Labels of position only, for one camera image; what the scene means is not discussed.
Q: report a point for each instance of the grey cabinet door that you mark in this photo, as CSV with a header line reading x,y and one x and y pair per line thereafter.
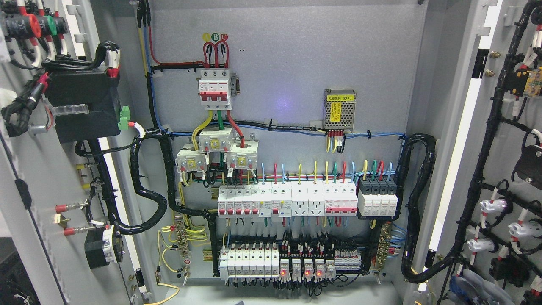
x,y
38,173
475,201

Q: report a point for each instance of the white socket breaker row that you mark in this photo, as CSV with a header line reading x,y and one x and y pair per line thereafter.
x,y
288,199

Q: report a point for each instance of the white current transformers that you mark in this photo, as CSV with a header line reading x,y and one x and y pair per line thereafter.
x,y
213,143

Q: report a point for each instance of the metal mesh power supply module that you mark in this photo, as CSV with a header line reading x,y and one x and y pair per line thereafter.
x,y
339,109

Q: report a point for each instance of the red three pole main breaker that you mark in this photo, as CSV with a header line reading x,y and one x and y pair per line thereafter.
x,y
217,88

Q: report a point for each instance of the relay and terminal row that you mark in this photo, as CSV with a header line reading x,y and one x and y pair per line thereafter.
x,y
287,261

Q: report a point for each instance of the black surge protector modules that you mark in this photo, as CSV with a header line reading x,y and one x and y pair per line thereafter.
x,y
377,199

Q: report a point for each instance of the black digital power meter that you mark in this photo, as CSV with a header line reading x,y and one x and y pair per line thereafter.
x,y
88,102

